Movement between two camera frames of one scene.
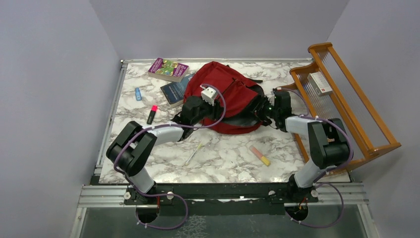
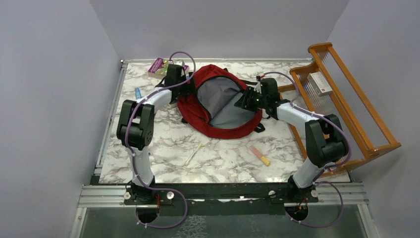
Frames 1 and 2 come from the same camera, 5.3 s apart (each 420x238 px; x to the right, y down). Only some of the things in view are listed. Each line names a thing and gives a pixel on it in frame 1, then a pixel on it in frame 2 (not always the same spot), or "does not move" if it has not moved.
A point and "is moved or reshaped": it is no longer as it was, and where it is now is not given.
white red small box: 319,84 does not move
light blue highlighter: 138,96 does not move
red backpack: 240,95 is moved or reshaped
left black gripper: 215,111 → 188,88
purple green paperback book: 168,70 does not move
